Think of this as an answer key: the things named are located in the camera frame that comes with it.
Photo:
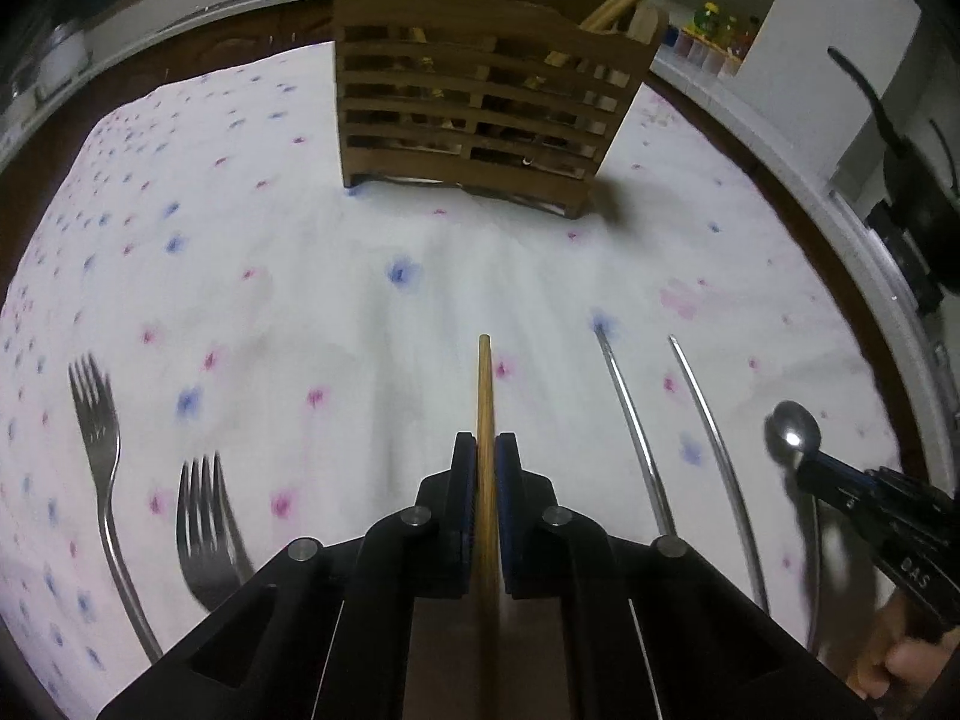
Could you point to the left steel fork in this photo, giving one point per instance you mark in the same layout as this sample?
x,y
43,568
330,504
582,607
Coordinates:
x,y
101,435

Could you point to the steel fork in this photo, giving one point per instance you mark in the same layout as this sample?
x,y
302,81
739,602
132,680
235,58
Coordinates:
x,y
101,435
212,557

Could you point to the black wok with handle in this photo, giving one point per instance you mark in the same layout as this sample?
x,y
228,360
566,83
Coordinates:
x,y
917,222

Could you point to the small steel spoon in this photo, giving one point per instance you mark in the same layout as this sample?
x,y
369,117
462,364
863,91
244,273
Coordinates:
x,y
792,434

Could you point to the yellow oil bottles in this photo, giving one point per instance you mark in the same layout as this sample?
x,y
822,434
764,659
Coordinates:
x,y
728,32

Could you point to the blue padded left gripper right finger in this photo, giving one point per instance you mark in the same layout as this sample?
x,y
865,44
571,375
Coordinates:
x,y
651,630

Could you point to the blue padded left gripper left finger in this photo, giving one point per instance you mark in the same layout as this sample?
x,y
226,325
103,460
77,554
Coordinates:
x,y
322,631

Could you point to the right steel fork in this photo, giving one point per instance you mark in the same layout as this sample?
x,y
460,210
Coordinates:
x,y
212,557

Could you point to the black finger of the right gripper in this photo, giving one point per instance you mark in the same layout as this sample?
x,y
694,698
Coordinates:
x,y
910,528

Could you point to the person's right hand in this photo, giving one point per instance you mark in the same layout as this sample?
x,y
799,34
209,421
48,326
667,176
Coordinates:
x,y
891,654

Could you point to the steel chopstick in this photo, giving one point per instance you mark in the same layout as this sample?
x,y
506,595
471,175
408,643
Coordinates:
x,y
734,493
652,478

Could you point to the wooden slatted utensil holder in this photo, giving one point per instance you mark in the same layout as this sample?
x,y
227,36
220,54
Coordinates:
x,y
504,97

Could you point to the steel chopstick middle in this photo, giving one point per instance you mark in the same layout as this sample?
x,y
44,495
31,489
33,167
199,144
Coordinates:
x,y
652,478

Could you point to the floral white tablecloth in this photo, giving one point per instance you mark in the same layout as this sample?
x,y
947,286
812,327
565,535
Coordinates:
x,y
322,341

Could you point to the steel chopstick right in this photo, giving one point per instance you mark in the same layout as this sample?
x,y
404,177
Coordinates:
x,y
734,493

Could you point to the bamboo chopstick pair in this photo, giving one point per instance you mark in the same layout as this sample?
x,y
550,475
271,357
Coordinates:
x,y
486,537

